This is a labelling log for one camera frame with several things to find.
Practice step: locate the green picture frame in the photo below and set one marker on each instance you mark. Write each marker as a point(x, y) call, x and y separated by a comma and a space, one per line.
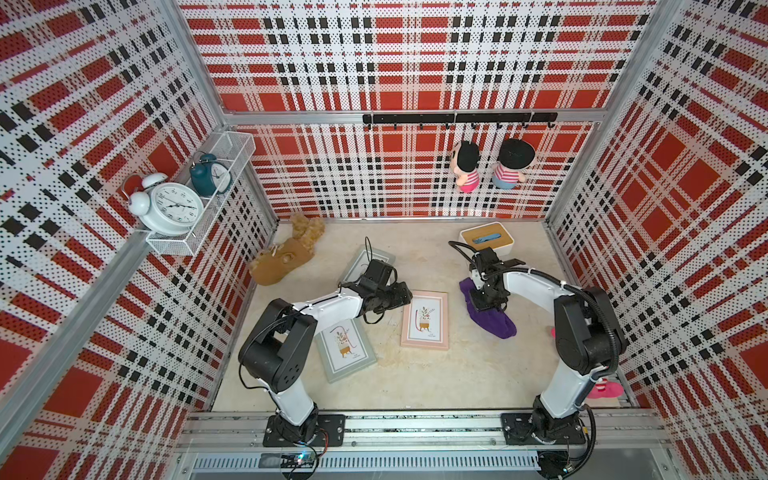
point(359, 263)
point(344, 349)

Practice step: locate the purple cloth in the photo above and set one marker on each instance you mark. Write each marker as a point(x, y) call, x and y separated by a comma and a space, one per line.
point(492, 321)

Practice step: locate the white tissue box wooden lid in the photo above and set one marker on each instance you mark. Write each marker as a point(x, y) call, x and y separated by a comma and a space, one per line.
point(492, 235)

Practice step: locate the brown plush toy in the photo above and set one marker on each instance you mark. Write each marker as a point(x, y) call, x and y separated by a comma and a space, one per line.
point(272, 264)

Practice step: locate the white wire shelf basket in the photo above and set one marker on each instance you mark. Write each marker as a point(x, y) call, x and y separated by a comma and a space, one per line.
point(234, 150)

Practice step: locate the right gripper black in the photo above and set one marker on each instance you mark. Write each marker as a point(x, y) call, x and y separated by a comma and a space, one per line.
point(481, 305)

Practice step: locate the doll with blue clothes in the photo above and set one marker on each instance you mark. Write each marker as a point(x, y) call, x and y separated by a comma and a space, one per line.
point(514, 156)

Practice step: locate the teal alarm clock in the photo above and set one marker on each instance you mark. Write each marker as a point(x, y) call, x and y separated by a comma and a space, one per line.
point(209, 177)

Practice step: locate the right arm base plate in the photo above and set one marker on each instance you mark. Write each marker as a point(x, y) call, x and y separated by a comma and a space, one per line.
point(537, 427)

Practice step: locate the green circuit board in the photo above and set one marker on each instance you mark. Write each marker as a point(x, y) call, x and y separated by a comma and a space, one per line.
point(302, 460)

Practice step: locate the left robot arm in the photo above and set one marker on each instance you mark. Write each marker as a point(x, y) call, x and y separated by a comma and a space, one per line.
point(275, 351)

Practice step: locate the white alarm clock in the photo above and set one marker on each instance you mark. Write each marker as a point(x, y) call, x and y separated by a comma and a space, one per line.
point(166, 208)

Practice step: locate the doll with pink clothes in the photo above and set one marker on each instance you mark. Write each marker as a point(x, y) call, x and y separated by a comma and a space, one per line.
point(463, 164)

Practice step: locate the green picture frame near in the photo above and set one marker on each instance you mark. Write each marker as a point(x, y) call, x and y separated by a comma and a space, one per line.
point(344, 349)

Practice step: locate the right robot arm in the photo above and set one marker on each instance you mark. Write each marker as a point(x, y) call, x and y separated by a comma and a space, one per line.
point(588, 336)

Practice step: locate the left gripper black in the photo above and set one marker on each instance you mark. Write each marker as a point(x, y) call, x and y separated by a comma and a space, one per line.
point(401, 295)

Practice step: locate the green picture frame far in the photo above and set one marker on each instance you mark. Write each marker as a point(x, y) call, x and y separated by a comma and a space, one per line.
point(359, 263)

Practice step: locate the pink picture frame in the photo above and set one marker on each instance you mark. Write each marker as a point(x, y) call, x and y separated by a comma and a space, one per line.
point(425, 321)

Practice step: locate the black hook rail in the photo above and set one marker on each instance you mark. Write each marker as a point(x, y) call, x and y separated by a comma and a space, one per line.
point(523, 118)

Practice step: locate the white pink plush toy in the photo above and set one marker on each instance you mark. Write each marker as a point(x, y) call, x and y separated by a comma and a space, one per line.
point(603, 390)

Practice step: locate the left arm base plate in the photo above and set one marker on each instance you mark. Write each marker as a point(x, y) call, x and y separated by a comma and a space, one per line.
point(319, 430)

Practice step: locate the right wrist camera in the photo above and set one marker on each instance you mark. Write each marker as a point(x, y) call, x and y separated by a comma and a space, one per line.
point(476, 277)

